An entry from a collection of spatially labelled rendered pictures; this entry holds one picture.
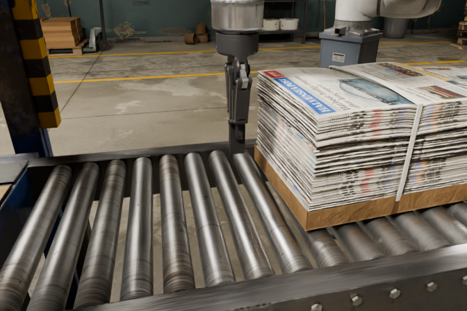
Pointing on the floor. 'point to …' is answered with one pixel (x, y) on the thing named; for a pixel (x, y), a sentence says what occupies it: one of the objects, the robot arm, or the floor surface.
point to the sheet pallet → (63, 35)
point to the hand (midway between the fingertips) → (236, 136)
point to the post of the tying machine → (22, 106)
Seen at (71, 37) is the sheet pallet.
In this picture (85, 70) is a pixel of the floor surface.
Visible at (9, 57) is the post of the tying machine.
